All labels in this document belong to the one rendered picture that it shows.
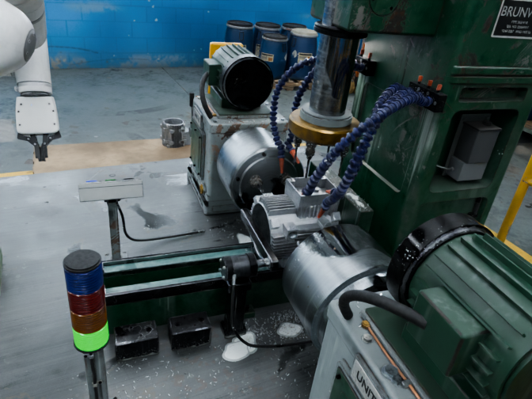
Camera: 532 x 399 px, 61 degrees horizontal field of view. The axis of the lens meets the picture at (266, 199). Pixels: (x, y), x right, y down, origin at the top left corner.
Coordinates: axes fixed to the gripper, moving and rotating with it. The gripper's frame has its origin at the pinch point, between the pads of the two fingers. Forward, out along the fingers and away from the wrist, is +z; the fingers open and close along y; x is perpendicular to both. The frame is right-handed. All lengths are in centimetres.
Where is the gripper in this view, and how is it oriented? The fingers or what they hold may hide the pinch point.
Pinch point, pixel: (41, 153)
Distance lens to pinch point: 136.9
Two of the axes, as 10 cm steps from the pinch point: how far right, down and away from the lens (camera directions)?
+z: 0.7, 10.0, 0.6
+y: 9.3, -0.9, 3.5
